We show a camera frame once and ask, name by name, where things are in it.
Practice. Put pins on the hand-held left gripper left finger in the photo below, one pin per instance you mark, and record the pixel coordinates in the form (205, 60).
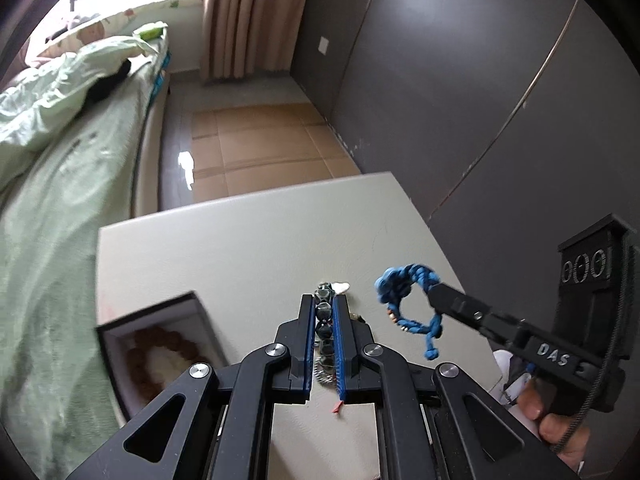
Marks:
(308, 340)

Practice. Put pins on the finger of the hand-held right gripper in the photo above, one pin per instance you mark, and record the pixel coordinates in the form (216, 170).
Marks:
(452, 305)

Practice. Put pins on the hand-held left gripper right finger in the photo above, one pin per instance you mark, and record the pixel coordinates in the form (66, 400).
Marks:
(341, 340)

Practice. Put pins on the black jewelry box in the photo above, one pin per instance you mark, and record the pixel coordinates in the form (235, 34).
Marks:
(112, 355)

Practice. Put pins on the person's right hand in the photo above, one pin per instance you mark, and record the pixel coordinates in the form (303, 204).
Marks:
(555, 427)

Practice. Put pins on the small white pendant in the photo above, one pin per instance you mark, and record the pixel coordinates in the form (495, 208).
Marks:
(342, 287)

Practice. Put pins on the red thread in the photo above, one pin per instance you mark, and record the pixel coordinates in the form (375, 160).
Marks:
(337, 407)

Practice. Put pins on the white crumpled paper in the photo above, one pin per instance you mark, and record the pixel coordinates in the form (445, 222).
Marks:
(507, 375)

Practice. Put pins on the brown cardboard sheet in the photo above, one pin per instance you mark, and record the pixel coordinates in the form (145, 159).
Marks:
(265, 145)

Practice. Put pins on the bed with green sheet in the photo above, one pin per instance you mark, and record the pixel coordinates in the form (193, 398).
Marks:
(60, 240)

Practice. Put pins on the black cloth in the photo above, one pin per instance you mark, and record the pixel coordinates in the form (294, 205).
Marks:
(105, 85)

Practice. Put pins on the beige curtain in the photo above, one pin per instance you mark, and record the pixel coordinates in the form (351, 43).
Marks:
(250, 15)

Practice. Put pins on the green packet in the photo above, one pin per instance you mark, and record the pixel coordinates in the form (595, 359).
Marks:
(150, 31)

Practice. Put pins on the light green quilt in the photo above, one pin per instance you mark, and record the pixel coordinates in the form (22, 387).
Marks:
(45, 95)

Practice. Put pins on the printed cushion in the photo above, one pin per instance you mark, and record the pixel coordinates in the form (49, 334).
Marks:
(105, 25)

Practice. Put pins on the wall socket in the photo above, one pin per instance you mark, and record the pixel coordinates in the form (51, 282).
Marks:
(324, 45)

